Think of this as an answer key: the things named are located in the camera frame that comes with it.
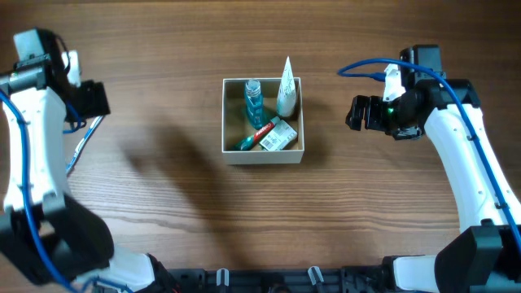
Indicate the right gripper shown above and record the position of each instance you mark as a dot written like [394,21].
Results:
[373,114]

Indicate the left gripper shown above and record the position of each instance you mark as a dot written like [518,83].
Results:
[93,98]

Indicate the blue white toothbrush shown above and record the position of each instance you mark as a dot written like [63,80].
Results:
[82,143]

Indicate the white bamboo print lotion tube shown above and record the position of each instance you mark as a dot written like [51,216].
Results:
[286,100]

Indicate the green white soap packet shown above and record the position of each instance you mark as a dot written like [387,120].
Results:
[279,137]

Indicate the blue mouthwash bottle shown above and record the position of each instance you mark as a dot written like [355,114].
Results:
[254,100]

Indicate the Colgate toothpaste tube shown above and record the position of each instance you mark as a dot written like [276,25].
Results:
[248,143]

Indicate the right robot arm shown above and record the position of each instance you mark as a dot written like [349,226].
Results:
[485,256]

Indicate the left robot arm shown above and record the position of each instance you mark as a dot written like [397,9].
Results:
[45,233]

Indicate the white cardboard box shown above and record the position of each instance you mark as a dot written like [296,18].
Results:
[235,126]

